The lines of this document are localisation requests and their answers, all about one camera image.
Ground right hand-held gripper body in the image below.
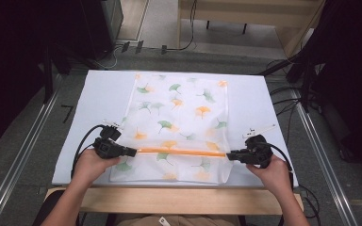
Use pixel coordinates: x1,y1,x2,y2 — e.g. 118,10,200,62
240,123,278,170

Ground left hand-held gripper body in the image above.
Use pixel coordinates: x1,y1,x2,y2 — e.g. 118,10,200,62
91,119,124,160

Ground leaf print mesh zipper bag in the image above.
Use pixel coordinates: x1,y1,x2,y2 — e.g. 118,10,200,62
108,73,234,185

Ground person's left hand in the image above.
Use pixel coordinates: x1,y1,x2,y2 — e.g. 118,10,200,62
70,148,122,189

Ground person's right hand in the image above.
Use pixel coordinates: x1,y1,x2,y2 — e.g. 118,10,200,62
245,153,295,197

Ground white table board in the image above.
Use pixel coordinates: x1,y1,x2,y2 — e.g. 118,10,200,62
51,69,300,190

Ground wooden table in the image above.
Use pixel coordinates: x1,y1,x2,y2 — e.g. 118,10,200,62
44,186,305,217

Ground black metal stand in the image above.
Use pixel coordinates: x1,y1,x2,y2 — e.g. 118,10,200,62
41,40,75,105
255,53,324,114

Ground black cabinet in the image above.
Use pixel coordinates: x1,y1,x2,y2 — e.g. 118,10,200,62
80,0,124,61

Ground light wooden bench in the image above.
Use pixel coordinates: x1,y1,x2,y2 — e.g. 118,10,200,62
176,0,327,58

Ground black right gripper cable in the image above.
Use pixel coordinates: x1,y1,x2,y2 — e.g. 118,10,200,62
263,141,322,226

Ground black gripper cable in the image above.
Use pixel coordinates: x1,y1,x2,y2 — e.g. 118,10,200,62
263,141,322,226
70,123,107,180

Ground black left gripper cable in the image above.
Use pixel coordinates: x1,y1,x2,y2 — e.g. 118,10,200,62
70,123,107,180

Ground black floor cables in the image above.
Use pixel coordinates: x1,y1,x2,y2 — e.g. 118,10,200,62
265,58,309,145

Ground aluminium floor rail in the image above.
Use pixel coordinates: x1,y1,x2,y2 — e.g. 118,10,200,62
289,88,360,226
0,84,64,226

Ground white floor cable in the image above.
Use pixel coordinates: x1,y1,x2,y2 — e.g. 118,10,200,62
92,44,124,71

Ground black cable with plug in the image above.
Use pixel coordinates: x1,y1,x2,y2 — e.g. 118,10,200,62
160,0,200,56

